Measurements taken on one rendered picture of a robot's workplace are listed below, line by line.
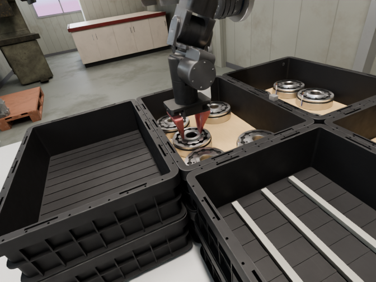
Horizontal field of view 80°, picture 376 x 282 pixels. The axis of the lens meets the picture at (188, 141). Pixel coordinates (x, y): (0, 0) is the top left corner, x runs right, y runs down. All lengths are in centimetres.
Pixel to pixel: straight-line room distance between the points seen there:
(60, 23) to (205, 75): 850
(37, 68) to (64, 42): 332
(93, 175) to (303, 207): 47
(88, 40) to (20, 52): 132
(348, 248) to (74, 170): 60
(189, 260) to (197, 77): 38
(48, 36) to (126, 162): 840
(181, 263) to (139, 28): 570
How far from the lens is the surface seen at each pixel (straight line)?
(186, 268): 54
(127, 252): 49
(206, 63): 44
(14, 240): 42
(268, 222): 44
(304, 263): 41
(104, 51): 590
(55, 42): 892
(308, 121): 52
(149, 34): 606
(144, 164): 58
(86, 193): 57
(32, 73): 574
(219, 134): 65
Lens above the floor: 118
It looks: 34 degrees down
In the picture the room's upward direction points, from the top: 9 degrees counter-clockwise
